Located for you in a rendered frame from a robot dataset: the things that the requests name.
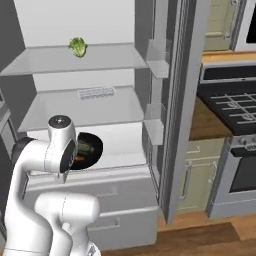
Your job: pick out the clear door bin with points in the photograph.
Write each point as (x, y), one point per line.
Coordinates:
(158, 63)
(155, 128)

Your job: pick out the grey fridge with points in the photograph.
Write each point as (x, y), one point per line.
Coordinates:
(66, 20)

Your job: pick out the steel stove with oven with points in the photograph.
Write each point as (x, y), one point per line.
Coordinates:
(233, 110)

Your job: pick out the pale green cupboard run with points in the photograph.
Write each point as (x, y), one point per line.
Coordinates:
(200, 173)

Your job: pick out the green cucumber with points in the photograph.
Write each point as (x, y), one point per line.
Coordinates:
(86, 147)

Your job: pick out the green lettuce head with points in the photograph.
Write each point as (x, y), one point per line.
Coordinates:
(78, 46)

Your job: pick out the pale green wall cupboard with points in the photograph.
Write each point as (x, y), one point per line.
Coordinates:
(216, 23)

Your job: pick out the steel microwave oven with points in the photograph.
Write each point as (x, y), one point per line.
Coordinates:
(248, 23)

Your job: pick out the white fridge drawer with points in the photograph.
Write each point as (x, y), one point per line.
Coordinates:
(126, 186)
(133, 226)

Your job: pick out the black bowl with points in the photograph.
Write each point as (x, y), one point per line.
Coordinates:
(93, 146)

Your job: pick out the glass fridge shelf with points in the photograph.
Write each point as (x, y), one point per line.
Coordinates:
(100, 60)
(100, 110)

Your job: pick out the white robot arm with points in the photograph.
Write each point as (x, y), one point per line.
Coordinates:
(30, 186)

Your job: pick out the orange chicken drumstick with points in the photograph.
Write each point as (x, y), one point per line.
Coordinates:
(79, 158)

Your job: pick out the grey fridge door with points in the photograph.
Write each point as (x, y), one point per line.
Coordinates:
(181, 100)

